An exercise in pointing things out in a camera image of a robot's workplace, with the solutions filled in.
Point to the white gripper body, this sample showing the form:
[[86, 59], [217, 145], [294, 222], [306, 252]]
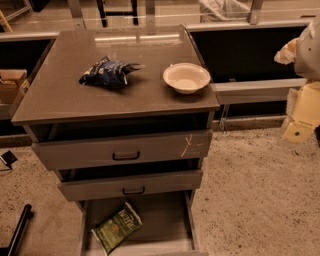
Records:
[[308, 55]]

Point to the green jalapeno chip bag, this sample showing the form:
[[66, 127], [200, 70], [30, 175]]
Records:
[[113, 231]]

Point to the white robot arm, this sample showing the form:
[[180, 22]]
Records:
[[307, 52]]

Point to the white plastic bag bin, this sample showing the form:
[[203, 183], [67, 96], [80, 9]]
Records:
[[222, 10]]

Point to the bottom grey drawer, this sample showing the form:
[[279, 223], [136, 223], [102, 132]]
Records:
[[167, 226]]

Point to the grey drawer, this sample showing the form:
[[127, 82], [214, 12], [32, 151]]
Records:
[[99, 152], [131, 185], [167, 226]]

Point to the top grey drawer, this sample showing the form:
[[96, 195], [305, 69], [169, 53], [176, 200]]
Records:
[[99, 152]]

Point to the grey drawer cabinet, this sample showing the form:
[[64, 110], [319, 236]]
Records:
[[58, 108]]

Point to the blue chip bag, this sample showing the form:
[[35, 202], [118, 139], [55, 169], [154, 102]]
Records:
[[109, 73]]

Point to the middle grey drawer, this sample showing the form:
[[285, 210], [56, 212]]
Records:
[[131, 185]]

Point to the white bowl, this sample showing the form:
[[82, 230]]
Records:
[[186, 78]]

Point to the cardboard box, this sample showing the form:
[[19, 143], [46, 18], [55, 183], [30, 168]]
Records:
[[13, 83]]

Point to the black bar on floor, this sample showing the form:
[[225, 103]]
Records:
[[12, 248]]

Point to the small black floor object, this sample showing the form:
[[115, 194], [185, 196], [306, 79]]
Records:
[[8, 158]]

